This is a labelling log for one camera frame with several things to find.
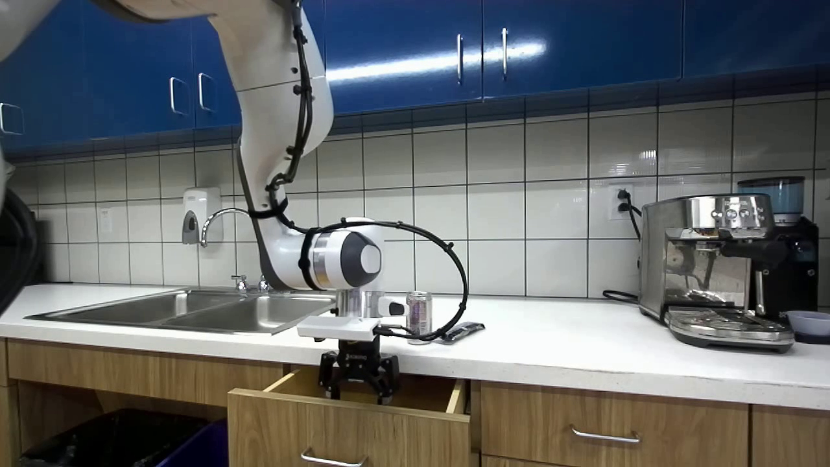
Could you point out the blue waste bin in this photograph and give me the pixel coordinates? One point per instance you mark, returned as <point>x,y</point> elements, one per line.
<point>209,444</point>

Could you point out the wooden under-sink panel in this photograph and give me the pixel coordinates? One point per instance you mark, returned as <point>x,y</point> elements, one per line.
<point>129,371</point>

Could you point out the black utility knife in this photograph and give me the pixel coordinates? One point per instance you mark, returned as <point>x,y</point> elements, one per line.
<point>468,331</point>

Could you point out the wooden pull-out drawer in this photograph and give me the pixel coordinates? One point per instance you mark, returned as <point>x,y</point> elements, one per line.
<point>346,428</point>

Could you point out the dark countertop appliance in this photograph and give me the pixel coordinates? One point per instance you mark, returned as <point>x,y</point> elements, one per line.
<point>20,261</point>

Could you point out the curved metal faucet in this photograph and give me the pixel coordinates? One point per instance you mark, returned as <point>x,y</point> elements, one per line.
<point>221,210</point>

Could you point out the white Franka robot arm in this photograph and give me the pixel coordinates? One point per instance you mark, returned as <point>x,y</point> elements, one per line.
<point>268,105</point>

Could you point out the narrow wooden drawer front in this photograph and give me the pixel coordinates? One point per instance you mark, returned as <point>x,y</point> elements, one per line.
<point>791,436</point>

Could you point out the stainless espresso machine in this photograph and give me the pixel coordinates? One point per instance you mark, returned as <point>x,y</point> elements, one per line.
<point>691,261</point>

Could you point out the white wall soap dispenser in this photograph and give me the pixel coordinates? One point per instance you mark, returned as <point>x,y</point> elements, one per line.
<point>198,210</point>

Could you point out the white wrist mount plate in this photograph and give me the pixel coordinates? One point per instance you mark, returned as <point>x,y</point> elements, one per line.
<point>338,327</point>

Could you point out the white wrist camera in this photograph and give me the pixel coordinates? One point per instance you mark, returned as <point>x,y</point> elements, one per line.
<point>394,306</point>

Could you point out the silver pink drink can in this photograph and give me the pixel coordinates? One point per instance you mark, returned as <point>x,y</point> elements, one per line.
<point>421,310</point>

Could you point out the grey blue bowl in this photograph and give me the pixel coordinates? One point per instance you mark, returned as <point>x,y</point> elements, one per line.
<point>810,326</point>

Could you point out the black coffee grinder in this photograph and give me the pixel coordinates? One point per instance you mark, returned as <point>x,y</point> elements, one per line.
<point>795,261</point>

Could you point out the stainless steel sink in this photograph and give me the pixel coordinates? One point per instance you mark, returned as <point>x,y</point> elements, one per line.
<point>171,311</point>

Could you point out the wide wooden drawer front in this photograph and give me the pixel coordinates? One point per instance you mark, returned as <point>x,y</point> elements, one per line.
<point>534,423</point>

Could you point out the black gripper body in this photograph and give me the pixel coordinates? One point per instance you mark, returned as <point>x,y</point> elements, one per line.
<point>358,359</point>

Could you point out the metal faucet knob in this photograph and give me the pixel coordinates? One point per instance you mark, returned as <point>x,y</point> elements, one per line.
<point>238,283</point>

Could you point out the black waste bin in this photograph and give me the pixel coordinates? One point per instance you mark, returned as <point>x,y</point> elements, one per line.
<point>105,441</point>

